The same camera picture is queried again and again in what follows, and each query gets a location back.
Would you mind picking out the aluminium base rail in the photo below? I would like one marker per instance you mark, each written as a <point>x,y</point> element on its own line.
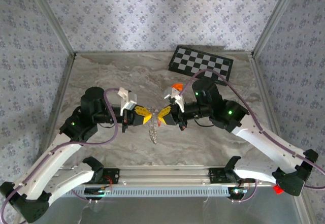
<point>162,174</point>

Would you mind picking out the grey metal panel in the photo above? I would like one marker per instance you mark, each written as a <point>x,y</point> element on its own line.
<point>162,211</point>

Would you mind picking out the orange curved plastic block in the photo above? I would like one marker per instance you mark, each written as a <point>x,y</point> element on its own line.
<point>177,85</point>

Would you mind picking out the aluminium table side rail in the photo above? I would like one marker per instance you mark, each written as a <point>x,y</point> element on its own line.
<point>267,107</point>
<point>58,99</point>

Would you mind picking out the aluminium frame post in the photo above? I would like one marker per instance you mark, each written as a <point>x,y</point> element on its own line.
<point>52,18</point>
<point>274,18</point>

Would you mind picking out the red toy brick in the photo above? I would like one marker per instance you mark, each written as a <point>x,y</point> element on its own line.
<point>278,190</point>

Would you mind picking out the small circuit board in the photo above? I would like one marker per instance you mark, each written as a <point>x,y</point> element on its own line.
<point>237,191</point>
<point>97,191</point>

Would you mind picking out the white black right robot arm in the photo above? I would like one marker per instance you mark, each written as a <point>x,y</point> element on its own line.
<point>266,142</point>

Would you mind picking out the black grey checkerboard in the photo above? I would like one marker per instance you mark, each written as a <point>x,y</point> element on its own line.
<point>193,61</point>

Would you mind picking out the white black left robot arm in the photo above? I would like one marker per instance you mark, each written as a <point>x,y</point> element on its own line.
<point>50,163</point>

